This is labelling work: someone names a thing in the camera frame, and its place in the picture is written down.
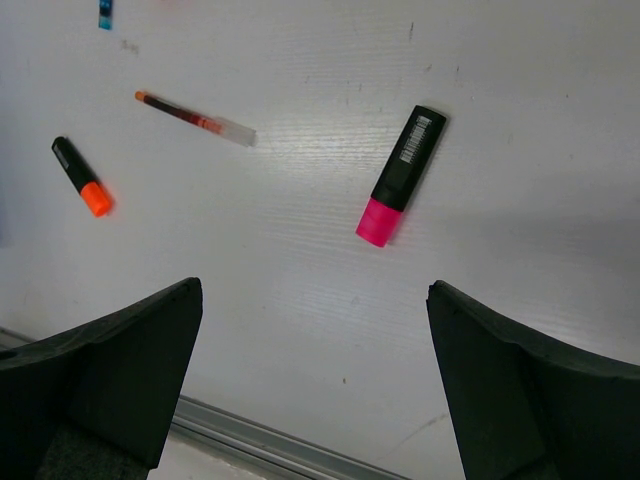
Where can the pink black highlighter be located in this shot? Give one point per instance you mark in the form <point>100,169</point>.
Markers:
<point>400,176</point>

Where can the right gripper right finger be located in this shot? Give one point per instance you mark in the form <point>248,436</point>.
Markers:
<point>527,406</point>

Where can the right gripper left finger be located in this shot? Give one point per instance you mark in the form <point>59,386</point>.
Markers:
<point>97,401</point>

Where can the blue pen refill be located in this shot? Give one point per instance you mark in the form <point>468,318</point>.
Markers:
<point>105,14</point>

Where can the orange black highlighter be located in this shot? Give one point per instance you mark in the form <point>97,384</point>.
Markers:
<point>82,177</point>

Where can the aluminium rail frame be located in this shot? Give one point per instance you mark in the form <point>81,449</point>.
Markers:
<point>268,452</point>

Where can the orange pen refill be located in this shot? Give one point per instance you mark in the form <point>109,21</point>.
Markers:
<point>219,126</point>

